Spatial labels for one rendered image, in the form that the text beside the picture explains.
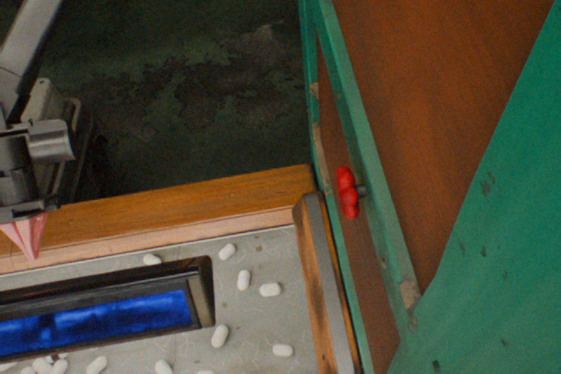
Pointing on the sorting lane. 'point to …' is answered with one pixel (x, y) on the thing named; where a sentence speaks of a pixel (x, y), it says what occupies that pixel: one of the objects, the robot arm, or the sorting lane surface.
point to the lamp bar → (107, 309)
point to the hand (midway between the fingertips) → (33, 255)
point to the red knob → (349, 192)
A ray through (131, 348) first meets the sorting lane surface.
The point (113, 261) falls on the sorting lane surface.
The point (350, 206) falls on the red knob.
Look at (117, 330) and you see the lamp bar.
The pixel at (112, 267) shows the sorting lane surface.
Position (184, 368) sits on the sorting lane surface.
